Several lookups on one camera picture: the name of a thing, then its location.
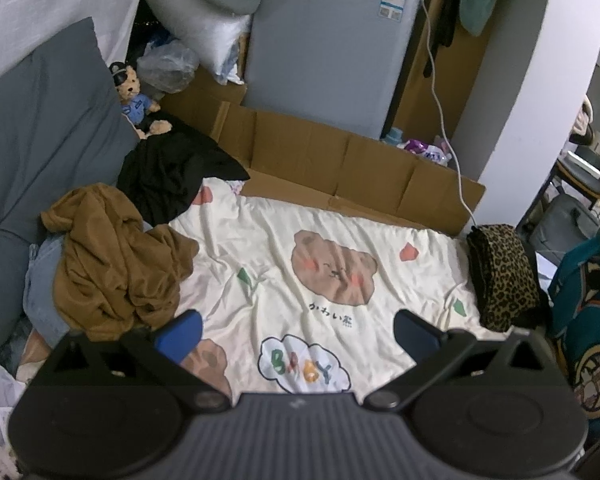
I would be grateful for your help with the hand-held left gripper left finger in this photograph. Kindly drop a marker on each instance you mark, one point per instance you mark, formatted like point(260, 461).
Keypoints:
point(180, 335)

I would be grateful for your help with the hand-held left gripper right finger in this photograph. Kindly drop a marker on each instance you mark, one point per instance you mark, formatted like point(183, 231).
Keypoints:
point(420, 337)

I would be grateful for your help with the brown printed t-shirt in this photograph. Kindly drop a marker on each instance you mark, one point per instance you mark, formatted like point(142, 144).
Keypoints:
point(105, 260)

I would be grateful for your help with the leopard print cloth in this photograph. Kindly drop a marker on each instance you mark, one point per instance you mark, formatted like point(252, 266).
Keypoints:
point(505, 270)

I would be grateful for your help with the light blue jeans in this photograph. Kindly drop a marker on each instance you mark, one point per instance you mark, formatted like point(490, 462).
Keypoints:
point(42, 290)

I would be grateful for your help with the white bear print blanket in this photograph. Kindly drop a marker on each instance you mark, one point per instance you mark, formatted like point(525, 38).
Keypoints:
point(280, 230)

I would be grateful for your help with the colourful patterned sheet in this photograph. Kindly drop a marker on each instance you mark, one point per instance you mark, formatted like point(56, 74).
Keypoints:
point(237, 186)

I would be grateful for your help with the teal printed cloth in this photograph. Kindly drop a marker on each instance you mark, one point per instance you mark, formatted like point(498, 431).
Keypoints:
point(590, 310)

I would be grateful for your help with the purple white packet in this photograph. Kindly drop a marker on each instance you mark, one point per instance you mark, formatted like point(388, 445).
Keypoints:
point(430, 152)

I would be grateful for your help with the flattened cardboard box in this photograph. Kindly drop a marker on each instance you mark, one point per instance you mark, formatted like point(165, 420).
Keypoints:
point(330, 160)

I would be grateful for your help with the blue bottle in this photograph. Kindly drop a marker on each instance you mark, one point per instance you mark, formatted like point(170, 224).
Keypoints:
point(392, 136)

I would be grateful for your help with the dark round stool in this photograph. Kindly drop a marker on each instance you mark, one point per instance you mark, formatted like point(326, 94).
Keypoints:
point(580, 175)

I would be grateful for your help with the teddy bear in blue uniform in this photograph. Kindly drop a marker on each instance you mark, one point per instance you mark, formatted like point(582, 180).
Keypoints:
point(135, 105)

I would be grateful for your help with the grey cushion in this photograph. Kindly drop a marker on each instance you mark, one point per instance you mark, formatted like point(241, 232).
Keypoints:
point(45, 135)

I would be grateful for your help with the clear plastic bag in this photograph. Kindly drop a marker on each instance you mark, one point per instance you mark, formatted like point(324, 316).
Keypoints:
point(167, 65)

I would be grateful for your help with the white pillow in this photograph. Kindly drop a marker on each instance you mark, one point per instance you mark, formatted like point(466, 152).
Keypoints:
point(215, 35)

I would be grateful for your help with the grey appliance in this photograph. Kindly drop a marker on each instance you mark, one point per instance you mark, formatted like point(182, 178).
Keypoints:
point(320, 50)

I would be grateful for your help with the black hanging garment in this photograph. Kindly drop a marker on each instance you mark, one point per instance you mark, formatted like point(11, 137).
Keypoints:
point(450, 15)

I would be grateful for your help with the white curtain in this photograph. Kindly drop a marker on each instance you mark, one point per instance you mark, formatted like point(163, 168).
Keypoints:
point(55, 0)

